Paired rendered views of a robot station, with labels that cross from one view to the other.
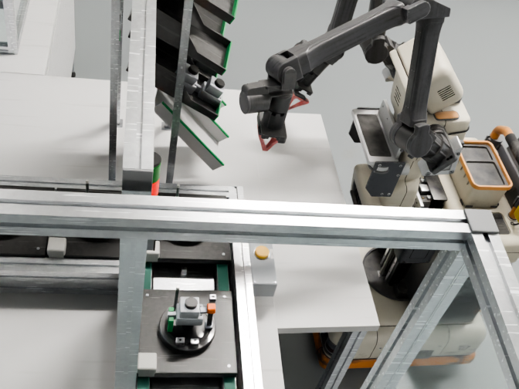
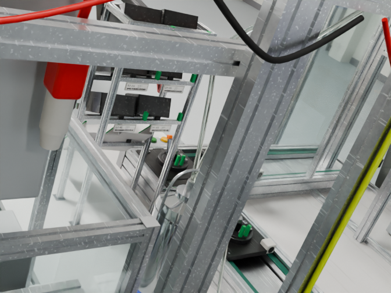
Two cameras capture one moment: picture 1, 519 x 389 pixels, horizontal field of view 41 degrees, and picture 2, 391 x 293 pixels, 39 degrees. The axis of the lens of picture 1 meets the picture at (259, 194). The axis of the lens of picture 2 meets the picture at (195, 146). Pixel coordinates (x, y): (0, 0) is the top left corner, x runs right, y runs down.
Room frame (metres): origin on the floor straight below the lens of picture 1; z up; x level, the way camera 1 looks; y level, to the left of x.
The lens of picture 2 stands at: (2.19, 2.15, 2.12)
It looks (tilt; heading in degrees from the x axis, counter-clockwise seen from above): 25 degrees down; 243
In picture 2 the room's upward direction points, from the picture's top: 20 degrees clockwise
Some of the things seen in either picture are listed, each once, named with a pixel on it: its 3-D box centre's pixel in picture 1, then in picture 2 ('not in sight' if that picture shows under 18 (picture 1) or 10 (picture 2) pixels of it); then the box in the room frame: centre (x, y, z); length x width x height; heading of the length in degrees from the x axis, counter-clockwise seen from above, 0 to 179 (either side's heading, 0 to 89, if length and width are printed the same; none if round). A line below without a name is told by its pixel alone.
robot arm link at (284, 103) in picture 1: (277, 98); not in sight; (1.37, 0.01, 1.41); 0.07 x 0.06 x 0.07; 123
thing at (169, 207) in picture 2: not in sight; (174, 229); (1.64, 1.11, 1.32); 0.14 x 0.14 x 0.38
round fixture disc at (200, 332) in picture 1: (187, 327); not in sight; (0.94, 0.09, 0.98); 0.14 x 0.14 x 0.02
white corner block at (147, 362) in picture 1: (146, 364); not in sight; (0.82, 0.16, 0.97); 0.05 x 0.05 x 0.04; 15
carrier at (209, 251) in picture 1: (187, 214); (174, 155); (1.27, 0.18, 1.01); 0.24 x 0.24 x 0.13; 15
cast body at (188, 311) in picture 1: (185, 309); not in sight; (0.94, 0.10, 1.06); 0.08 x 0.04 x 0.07; 105
